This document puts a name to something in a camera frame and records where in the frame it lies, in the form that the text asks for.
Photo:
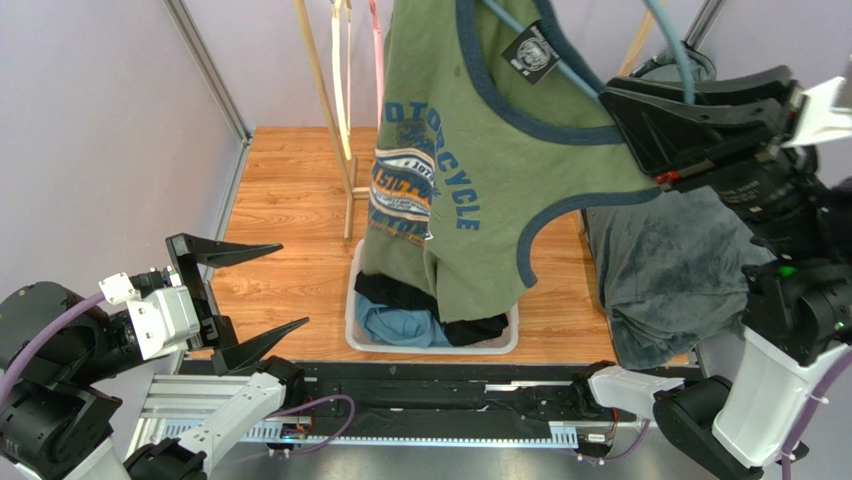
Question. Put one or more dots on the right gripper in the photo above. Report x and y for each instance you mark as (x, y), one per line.
(722, 173)

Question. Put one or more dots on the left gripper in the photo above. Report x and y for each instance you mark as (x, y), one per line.
(216, 328)

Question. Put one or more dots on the black garment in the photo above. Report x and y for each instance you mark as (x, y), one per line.
(382, 289)

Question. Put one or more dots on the blue tank top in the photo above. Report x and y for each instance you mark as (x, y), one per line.
(398, 327)

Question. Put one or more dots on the cream plastic hanger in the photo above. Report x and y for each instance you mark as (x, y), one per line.
(341, 37)

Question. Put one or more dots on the olive green tank top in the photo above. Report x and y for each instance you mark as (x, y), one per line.
(487, 135)

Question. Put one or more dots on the pink plastic hanger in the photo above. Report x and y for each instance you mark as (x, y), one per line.
(378, 48)

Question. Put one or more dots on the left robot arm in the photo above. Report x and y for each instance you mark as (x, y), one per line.
(56, 346)

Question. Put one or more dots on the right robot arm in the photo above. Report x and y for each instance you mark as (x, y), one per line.
(797, 333)

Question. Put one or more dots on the white plastic basket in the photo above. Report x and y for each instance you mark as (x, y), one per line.
(359, 341)

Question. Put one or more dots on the grey fleece blanket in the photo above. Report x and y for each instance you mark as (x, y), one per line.
(669, 273)

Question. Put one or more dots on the wooden clothes rack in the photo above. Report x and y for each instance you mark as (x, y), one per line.
(349, 169)

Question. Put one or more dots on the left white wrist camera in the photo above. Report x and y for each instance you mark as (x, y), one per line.
(164, 321)

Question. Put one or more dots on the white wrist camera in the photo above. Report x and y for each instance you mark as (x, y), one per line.
(826, 114)
(164, 321)

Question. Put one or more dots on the aluminium frame post right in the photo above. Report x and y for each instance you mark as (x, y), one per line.
(703, 22)

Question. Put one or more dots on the aluminium frame post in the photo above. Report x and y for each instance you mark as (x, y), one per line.
(703, 22)
(193, 38)

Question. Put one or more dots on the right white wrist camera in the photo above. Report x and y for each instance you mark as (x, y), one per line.
(826, 114)

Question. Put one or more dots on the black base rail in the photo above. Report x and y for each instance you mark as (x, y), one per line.
(444, 404)

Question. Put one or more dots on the aluminium frame post left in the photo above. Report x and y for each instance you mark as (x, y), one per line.
(193, 38)

